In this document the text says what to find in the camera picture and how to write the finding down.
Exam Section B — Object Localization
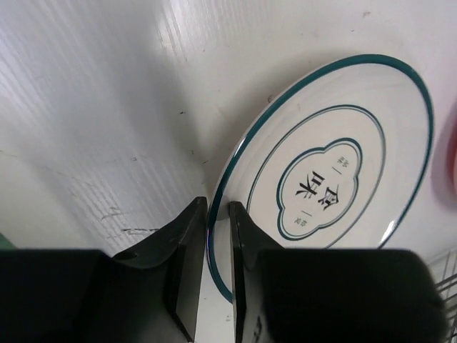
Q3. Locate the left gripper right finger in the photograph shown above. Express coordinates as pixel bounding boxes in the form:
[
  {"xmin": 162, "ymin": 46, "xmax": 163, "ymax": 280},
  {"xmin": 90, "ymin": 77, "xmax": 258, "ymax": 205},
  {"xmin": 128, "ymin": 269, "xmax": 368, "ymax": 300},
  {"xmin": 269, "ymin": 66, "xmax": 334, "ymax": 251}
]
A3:
[{"xmin": 228, "ymin": 202, "xmax": 446, "ymax": 342}]

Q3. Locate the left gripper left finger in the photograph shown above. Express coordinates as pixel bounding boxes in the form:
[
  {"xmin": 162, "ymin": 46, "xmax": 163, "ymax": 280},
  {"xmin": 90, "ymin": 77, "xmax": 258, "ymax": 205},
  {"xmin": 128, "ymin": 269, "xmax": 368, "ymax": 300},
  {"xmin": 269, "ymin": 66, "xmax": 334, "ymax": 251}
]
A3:
[{"xmin": 1, "ymin": 197, "xmax": 207, "ymax": 342}]

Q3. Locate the white plate with dark rim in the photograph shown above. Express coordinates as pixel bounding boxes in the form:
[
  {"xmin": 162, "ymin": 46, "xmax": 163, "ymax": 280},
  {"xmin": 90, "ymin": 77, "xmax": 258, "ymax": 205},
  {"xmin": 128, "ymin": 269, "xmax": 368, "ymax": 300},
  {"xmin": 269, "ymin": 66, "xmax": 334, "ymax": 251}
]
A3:
[{"xmin": 206, "ymin": 54, "xmax": 434, "ymax": 301}]

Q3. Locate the pink plastic plate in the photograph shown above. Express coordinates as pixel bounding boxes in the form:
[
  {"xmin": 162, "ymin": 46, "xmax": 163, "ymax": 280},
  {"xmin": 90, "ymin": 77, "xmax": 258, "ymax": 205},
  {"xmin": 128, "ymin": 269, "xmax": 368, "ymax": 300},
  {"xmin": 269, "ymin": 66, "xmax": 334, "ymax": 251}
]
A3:
[{"xmin": 431, "ymin": 101, "xmax": 456, "ymax": 212}]

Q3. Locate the metal wire dish rack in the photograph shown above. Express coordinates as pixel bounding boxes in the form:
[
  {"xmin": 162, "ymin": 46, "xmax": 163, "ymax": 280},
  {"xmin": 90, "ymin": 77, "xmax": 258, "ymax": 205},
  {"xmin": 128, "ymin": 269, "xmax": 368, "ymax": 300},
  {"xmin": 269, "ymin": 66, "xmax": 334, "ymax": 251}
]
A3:
[{"xmin": 428, "ymin": 249, "xmax": 457, "ymax": 343}]

